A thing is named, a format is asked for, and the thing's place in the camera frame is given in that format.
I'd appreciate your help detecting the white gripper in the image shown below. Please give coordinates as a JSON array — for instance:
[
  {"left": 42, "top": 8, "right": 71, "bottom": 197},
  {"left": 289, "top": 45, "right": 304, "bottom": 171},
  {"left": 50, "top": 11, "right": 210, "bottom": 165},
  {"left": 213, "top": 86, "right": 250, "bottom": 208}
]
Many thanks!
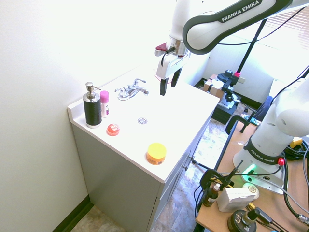
[{"left": 156, "top": 53, "right": 191, "bottom": 97}]

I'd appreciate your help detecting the chrome faucet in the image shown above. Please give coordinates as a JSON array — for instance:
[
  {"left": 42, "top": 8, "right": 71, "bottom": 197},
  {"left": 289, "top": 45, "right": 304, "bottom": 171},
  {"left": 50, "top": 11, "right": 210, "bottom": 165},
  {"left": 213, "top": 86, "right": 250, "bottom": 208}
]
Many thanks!
[{"left": 114, "top": 78, "right": 150, "bottom": 101}]

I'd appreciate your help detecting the brown cardboard box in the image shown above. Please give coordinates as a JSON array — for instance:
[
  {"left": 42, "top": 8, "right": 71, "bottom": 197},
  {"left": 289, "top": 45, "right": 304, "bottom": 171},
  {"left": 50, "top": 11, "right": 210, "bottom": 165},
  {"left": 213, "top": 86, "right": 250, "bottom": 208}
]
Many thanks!
[{"left": 202, "top": 73, "right": 246, "bottom": 99}]

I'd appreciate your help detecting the black case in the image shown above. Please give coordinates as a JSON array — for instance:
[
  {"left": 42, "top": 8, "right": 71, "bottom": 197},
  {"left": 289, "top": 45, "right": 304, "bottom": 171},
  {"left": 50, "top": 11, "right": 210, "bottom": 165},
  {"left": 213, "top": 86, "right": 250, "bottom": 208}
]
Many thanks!
[{"left": 211, "top": 97, "right": 242, "bottom": 125}]

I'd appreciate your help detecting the white bottle with pink cap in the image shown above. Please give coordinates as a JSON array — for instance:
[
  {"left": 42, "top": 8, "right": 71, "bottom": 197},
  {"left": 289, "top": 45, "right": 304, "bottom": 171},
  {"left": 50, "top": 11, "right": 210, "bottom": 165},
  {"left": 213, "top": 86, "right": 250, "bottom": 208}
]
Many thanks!
[{"left": 99, "top": 90, "right": 110, "bottom": 118}]

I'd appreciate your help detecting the grey vanity cabinet with sink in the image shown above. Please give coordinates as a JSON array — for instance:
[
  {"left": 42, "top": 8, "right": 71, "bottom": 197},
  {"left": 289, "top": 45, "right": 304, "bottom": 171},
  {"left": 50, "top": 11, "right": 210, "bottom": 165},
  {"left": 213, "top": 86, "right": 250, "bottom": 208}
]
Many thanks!
[{"left": 67, "top": 64, "right": 221, "bottom": 232}]

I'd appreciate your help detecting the orange jar with yellow lid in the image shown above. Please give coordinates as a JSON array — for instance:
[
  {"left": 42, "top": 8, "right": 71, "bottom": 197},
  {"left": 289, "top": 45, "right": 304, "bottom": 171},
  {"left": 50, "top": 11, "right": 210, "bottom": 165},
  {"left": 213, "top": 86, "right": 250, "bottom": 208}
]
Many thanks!
[{"left": 146, "top": 142, "right": 168, "bottom": 167}]

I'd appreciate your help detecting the round red soap container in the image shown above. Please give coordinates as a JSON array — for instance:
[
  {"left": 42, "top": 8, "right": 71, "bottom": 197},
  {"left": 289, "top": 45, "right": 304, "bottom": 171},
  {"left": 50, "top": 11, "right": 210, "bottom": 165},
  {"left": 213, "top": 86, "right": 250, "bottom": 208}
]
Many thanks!
[{"left": 106, "top": 123, "right": 121, "bottom": 136}]

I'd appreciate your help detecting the black C-clamp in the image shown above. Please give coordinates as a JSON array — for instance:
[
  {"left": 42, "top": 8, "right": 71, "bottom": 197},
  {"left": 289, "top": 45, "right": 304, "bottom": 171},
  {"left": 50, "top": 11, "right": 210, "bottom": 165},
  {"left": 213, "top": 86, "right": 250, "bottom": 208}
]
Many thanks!
[
  {"left": 199, "top": 159, "right": 244, "bottom": 208},
  {"left": 225, "top": 115, "right": 253, "bottom": 134}
]

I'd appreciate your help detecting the black chrome soap dispenser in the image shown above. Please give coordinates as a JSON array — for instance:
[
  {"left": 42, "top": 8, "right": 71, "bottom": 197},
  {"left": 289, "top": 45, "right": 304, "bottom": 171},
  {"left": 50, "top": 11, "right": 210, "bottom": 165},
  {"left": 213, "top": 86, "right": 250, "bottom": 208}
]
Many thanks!
[{"left": 83, "top": 81, "right": 102, "bottom": 129}]

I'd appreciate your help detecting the wooden table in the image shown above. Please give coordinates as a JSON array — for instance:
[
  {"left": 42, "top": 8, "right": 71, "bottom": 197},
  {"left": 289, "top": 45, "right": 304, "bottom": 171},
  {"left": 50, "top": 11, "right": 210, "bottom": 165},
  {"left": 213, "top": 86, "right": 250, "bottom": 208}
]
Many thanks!
[{"left": 196, "top": 120, "right": 309, "bottom": 232}]

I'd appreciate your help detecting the blue cloth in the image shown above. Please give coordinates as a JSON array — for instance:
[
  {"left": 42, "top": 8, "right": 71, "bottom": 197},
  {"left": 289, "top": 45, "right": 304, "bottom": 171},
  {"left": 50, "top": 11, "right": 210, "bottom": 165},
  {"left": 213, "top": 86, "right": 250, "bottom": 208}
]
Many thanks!
[{"left": 254, "top": 95, "right": 274, "bottom": 123}]

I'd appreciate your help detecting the brown bottle with white cap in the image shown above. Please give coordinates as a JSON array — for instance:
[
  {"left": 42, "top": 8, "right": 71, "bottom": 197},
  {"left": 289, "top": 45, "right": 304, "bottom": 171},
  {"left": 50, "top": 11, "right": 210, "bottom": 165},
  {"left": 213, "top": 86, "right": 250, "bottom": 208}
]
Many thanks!
[{"left": 203, "top": 183, "right": 222, "bottom": 208}]

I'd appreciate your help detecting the white cardboard box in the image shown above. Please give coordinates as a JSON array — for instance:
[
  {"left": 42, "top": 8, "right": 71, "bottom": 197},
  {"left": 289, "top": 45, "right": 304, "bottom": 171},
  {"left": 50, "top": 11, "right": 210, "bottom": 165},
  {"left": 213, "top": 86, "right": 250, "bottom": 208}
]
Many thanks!
[{"left": 216, "top": 188, "right": 258, "bottom": 213}]

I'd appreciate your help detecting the round white tin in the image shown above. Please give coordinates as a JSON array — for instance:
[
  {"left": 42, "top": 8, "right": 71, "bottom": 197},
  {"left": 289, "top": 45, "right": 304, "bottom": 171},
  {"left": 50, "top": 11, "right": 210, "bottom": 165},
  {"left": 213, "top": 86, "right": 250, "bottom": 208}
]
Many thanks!
[{"left": 242, "top": 183, "right": 260, "bottom": 200}]

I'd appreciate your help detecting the round black tin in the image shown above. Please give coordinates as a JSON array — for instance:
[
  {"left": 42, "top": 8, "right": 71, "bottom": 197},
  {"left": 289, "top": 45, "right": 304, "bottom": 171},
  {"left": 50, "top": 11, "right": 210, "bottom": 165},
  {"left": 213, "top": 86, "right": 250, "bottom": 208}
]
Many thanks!
[{"left": 227, "top": 209, "right": 258, "bottom": 232}]

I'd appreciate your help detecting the small dark glass bottle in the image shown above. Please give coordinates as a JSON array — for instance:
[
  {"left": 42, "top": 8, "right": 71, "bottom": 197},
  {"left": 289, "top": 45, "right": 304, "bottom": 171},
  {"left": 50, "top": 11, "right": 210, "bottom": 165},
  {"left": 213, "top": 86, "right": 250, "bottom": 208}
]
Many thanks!
[{"left": 242, "top": 208, "right": 261, "bottom": 226}]

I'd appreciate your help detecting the red wrist camera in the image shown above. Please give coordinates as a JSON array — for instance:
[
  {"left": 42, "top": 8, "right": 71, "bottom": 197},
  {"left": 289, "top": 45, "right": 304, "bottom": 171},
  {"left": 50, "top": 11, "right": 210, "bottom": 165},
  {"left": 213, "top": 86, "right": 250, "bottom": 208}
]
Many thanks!
[{"left": 154, "top": 42, "right": 168, "bottom": 57}]

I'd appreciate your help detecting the black camera stand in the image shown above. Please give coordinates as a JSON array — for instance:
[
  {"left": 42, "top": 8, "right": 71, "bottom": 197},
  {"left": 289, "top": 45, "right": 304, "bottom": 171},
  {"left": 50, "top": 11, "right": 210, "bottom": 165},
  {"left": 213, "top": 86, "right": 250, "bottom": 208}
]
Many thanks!
[{"left": 217, "top": 18, "right": 267, "bottom": 104}]

